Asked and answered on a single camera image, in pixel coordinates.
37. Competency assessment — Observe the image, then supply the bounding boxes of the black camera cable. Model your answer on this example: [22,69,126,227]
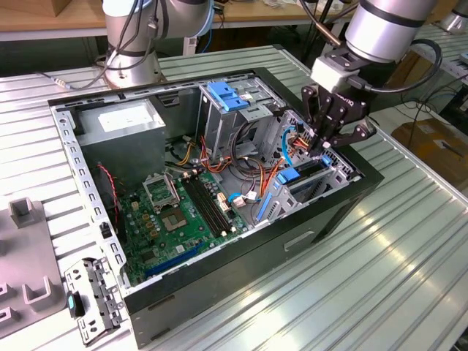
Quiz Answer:
[347,38,443,94]

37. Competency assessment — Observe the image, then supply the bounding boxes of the metal optical drive cage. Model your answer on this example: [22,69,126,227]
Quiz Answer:
[197,75,288,162]

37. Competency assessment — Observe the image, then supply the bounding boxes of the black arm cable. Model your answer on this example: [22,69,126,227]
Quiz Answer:
[36,0,164,91]

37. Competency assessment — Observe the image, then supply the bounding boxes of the metal card retention bracket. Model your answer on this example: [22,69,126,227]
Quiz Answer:
[64,255,126,347]

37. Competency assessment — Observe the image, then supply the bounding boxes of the black RAM slot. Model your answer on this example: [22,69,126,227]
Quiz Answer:
[197,174,235,232]
[187,177,226,235]
[182,178,222,237]
[192,175,231,234]

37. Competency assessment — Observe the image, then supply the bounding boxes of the black teal latch handle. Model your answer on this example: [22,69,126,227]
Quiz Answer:
[67,291,86,320]

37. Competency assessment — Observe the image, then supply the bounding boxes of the flat labelled cardboard box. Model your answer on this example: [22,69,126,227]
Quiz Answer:
[390,118,468,184]

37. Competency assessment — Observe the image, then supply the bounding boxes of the power supply wire bundle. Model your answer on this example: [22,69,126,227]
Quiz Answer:
[164,133,273,184]

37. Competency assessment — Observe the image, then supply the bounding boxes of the brown cardboard box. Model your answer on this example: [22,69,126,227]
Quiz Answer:
[383,50,436,88]

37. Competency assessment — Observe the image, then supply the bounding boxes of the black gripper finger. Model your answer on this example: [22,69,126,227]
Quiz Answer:
[301,85,323,159]
[320,119,378,159]

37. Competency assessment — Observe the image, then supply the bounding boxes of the black case fan red wire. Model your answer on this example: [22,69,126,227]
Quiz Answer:
[93,163,127,244]

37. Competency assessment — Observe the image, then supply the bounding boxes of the orange red disk power wire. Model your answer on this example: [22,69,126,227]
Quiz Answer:
[261,131,317,195]

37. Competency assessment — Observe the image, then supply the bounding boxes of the grey power supply unit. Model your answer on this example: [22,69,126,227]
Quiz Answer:
[75,99,167,191]

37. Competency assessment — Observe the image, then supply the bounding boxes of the green motherboard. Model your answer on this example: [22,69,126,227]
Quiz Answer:
[118,171,249,288]

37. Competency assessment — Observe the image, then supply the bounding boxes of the blue expansion slot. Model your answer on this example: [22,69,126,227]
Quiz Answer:
[144,241,204,279]

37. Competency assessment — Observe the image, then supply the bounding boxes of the black open PC case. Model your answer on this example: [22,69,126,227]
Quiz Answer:
[47,67,385,348]

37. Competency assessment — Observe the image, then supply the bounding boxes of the white plug grey wires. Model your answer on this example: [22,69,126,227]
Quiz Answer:
[228,189,263,209]

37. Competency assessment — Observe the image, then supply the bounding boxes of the metal socket cover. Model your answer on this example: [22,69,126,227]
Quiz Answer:
[141,174,181,213]

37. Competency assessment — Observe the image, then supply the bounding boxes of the wooden desk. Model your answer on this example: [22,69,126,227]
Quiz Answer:
[0,0,352,41]

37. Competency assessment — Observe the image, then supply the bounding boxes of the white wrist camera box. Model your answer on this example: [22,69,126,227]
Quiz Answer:
[310,54,363,94]

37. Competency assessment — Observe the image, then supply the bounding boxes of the grey parts rack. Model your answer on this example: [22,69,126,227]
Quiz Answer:
[0,197,70,339]

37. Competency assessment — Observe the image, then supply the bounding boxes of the blue data wire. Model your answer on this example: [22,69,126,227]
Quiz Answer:
[227,124,298,205]

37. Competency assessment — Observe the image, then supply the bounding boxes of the blue plastic drive latch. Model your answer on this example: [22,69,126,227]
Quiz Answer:
[206,82,250,113]

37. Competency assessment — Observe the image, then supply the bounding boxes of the CPU socket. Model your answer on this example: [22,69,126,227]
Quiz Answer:
[159,206,189,233]

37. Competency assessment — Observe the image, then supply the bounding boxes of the metal disk bay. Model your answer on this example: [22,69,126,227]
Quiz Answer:
[252,108,363,226]

